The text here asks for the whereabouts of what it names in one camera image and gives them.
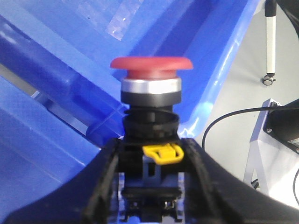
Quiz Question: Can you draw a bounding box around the large blue plastic bin left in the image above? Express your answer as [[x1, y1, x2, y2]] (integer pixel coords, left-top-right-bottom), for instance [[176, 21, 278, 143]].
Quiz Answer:
[[0, 78, 100, 220]]

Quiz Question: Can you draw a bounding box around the white stand leg with caster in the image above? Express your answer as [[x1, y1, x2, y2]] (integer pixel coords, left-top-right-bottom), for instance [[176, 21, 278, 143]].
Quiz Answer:
[[262, 0, 277, 86]]

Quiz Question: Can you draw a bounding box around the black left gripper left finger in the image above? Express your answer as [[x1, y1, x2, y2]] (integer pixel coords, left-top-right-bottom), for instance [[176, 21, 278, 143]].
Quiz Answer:
[[4, 139, 121, 224]]

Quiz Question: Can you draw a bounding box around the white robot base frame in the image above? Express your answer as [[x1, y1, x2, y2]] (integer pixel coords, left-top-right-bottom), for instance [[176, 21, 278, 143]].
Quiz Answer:
[[243, 110, 299, 208]]

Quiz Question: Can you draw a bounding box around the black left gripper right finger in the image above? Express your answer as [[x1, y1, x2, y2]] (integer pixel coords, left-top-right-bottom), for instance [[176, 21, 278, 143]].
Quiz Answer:
[[180, 138, 299, 224]]

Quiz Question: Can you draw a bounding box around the large blue plastic bin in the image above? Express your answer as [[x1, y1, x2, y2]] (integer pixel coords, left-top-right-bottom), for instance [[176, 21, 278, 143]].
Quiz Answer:
[[0, 78, 100, 220], [0, 0, 258, 145]]

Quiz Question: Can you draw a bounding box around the large blue plastic bin right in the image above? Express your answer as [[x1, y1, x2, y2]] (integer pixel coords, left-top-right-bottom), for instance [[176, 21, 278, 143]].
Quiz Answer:
[[0, 0, 258, 145]]

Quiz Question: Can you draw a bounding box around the red mushroom push button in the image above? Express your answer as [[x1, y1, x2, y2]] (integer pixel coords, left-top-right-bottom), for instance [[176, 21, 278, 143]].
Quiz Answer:
[[110, 56, 193, 224]]

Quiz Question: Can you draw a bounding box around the black cable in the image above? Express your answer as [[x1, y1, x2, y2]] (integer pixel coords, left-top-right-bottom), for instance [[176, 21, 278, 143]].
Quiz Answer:
[[201, 104, 299, 150]]

